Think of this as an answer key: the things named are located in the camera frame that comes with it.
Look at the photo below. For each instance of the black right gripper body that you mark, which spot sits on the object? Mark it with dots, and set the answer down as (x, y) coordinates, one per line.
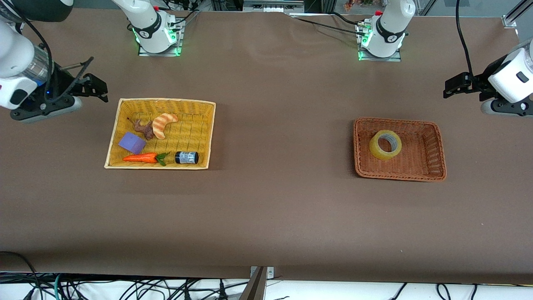
(62, 81)

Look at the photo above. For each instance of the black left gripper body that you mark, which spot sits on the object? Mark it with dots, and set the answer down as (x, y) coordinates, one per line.
(485, 78)

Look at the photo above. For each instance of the clear yellowish tape roll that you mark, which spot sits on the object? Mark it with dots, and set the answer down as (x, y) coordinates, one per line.
(377, 152)

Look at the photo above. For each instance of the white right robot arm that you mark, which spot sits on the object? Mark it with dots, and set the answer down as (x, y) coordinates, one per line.
(12, 50)

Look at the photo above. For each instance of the purple foam cube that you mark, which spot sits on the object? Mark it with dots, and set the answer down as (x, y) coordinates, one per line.
(132, 142)

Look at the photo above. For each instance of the brown lion figurine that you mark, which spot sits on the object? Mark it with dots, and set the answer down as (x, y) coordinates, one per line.
(145, 130)

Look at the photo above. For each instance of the toy croissant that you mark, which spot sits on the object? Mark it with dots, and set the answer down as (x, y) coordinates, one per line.
(159, 125)

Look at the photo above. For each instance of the orange toy carrot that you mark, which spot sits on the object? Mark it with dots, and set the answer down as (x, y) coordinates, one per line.
(141, 158)

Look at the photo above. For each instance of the brown wicker basket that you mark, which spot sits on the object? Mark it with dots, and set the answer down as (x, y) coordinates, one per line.
(420, 158)

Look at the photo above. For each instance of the yellow woven basket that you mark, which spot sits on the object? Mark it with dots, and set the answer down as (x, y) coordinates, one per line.
(183, 141)

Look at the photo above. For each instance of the small jar with black lid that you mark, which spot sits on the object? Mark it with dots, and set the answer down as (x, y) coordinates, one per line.
(186, 157)

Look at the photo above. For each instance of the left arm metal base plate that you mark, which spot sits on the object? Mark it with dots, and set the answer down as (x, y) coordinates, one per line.
(395, 57)

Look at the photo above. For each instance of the aluminium frame profile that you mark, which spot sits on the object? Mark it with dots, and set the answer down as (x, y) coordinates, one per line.
(514, 16)

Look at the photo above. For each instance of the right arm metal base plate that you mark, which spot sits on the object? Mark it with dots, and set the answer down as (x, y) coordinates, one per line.
(180, 39)

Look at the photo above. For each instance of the grey metal frame box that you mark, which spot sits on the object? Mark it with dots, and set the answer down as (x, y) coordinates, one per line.
(272, 6)

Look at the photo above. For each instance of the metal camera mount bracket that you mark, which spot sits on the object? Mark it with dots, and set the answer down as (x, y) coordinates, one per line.
(256, 287)

